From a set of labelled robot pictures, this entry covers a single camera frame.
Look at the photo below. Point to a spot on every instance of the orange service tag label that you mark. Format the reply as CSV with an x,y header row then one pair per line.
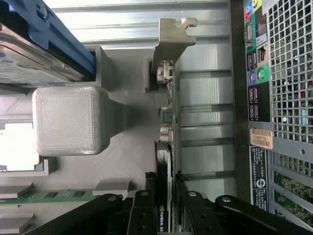
x,y
261,138

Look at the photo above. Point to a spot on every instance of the hard drive with blue caddy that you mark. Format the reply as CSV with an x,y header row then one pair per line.
x,y
61,31

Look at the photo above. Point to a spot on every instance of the black case sticker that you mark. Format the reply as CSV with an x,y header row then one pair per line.
x,y
258,176

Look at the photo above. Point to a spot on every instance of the CPU silver lid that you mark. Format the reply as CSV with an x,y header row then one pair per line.
x,y
17,147

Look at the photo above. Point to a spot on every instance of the open black PC case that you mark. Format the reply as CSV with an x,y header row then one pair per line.
x,y
238,98

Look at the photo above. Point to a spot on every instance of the hard disk blue label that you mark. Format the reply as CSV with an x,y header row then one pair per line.
x,y
24,61

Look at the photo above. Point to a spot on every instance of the green RAM stick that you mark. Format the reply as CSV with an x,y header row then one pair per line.
x,y
61,195

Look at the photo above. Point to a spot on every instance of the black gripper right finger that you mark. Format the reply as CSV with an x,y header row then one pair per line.
x,y
195,215

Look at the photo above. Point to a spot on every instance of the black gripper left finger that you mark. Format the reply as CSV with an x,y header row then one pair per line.
x,y
144,215

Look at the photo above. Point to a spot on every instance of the grey printed parts rack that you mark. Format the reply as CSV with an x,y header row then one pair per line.
x,y
68,120

